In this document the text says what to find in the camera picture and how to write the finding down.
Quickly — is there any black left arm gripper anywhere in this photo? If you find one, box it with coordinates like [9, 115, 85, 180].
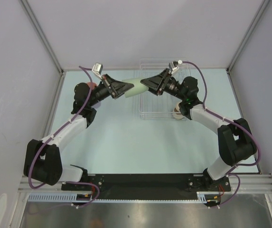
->
[88, 75, 134, 107]

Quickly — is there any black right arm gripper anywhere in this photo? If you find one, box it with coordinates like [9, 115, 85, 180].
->
[141, 68, 186, 101]

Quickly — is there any green cup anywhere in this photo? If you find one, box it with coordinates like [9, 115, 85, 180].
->
[123, 77, 149, 98]

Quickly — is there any pink cup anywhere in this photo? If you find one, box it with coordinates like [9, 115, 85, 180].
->
[86, 82, 97, 90]

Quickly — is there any beige cup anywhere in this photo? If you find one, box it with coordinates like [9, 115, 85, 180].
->
[172, 102, 184, 120]

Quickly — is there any purple cup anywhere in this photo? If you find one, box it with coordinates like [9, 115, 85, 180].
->
[92, 102, 101, 109]

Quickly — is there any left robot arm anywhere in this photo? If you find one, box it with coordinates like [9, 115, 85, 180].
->
[24, 74, 134, 190]

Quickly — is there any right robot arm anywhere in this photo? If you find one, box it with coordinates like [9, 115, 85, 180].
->
[141, 68, 260, 190]

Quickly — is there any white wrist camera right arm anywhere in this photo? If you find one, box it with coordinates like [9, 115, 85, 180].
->
[169, 60, 183, 75]

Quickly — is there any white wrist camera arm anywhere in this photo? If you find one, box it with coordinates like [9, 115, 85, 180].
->
[91, 62, 103, 80]
[169, 60, 183, 75]

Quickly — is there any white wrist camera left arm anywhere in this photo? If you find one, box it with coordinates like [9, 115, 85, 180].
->
[91, 62, 103, 80]

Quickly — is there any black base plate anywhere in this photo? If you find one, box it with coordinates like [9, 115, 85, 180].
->
[61, 173, 231, 200]

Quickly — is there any white cable duct right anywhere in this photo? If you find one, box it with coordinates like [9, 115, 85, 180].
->
[197, 191, 221, 203]

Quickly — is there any white cable duct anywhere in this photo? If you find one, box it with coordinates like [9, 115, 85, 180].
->
[28, 191, 78, 201]
[197, 191, 221, 203]

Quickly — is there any white cable duct left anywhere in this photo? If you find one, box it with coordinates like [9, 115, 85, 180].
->
[28, 191, 78, 201]

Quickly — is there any aluminium frame rail front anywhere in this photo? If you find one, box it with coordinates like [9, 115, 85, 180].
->
[18, 174, 272, 194]

